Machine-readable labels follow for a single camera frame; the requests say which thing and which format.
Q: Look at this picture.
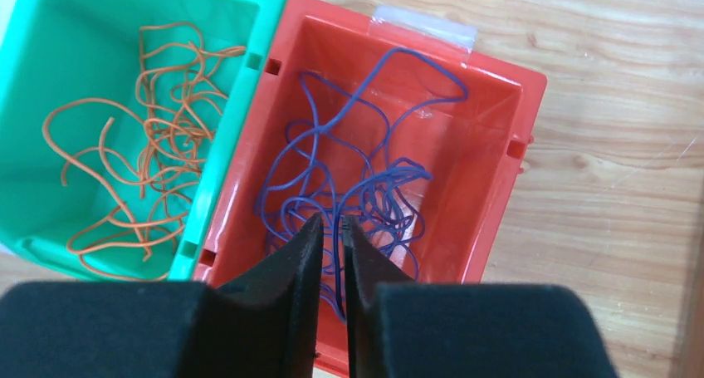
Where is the green plastic bin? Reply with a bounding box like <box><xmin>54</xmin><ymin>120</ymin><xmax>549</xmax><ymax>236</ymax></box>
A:
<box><xmin>1</xmin><ymin>0</ymin><xmax>286</xmax><ymax>281</ymax></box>

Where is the red plastic bin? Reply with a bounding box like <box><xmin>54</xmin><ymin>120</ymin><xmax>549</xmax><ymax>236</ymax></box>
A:
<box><xmin>192</xmin><ymin>0</ymin><xmax>548</xmax><ymax>378</ymax></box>

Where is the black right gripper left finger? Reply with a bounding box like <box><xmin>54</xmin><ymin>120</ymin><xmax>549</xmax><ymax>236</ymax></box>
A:
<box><xmin>1</xmin><ymin>214</ymin><xmax>323</xmax><ymax>377</ymax></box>

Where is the orange cable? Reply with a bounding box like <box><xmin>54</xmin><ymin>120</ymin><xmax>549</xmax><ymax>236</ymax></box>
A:
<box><xmin>42</xmin><ymin>22</ymin><xmax>247</xmax><ymax>283</ymax></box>

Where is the purple cable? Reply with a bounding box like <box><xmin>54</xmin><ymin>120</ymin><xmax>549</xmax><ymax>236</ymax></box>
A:
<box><xmin>280</xmin><ymin>156</ymin><xmax>436</xmax><ymax>324</ymax></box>
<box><xmin>253</xmin><ymin>47</ymin><xmax>470</xmax><ymax>261</ymax></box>

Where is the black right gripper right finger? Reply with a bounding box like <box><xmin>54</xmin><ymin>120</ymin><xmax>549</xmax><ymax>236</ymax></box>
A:
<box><xmin>341</xmin><ymin>216</ymin><xmax>617</xmax><ymax>377</ymax></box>

